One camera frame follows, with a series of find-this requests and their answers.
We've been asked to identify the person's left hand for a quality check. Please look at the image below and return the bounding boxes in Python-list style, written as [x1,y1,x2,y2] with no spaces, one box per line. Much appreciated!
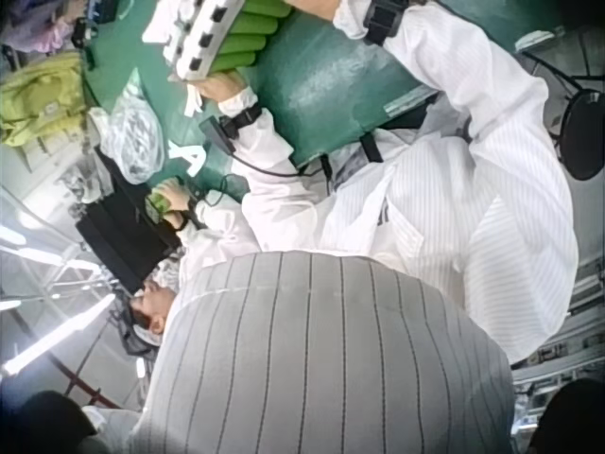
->
[195,74,248,103]

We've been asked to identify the pink cloth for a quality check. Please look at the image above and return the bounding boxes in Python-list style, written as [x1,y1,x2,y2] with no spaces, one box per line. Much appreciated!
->
[0,0,91,54]

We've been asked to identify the person's right hand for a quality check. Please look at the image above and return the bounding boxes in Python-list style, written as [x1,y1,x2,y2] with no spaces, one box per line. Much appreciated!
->
[285,0,342,23]

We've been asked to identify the small green part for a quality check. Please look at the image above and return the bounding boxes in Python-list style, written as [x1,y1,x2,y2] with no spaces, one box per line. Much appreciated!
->
[145,184,174,222]

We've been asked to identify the black round stool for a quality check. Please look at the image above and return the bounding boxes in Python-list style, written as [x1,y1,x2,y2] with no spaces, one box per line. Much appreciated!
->
[519,49,605,183]

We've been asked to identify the white paper sheets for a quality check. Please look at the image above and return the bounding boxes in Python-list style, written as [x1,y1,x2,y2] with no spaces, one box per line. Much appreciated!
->
[141,0,199,46]

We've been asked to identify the black wrist band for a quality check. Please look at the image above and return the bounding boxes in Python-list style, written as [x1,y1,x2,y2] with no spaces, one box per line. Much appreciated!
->
[198,102,264,153]
[361,0,410,46]

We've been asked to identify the yellow-green bag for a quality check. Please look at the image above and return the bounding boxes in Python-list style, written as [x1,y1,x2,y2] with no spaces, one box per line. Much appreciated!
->
[0,50,90,148]

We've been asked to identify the white tray with black slots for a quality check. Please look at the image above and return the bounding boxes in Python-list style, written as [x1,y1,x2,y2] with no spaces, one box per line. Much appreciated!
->
[162,0,247,84]

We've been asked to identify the black cable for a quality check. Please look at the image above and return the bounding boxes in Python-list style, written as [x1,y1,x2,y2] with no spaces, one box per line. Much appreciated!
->
[198,144,335,207]

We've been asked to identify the black flat box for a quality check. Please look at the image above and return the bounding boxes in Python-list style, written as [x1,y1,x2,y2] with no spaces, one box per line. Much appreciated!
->
[75,146,183,295]

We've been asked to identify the clear plastic bag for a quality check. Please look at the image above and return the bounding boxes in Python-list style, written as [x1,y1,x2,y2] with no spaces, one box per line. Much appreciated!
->
[87,92,166,185]

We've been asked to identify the white letter-shaped tape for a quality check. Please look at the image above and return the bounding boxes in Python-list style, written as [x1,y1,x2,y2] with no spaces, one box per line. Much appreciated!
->
[165,137,209,175]

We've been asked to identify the stack of green foam pieces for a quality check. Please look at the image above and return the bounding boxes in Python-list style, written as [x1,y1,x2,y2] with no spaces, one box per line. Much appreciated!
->
[205,0,287,77]

